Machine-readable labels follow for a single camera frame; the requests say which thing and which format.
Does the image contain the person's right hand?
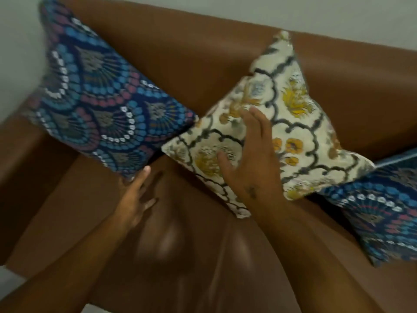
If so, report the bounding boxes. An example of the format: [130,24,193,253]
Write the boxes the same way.
[217,106,288,216]

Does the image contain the small blue patterned cushion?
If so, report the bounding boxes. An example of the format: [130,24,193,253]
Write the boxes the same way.
[318,148,417,268]

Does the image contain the person's right forearm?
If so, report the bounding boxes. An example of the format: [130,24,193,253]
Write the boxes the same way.
[251,199,383,313]

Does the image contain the person's left forearm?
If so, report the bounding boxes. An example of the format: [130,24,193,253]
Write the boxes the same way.
[0,216,132,313]

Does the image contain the white yellow floral cushion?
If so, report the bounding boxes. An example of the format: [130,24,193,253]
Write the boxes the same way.
[161,30,376,220]

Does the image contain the brown leather sofa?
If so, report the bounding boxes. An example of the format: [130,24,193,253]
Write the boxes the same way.
[0,0,417,313]

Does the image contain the person's left hand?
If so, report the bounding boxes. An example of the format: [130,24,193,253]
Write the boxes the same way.
[115,165,159,229]

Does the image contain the large blue patterned cushion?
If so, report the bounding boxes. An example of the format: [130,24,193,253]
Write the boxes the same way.
[20,0,199,183]

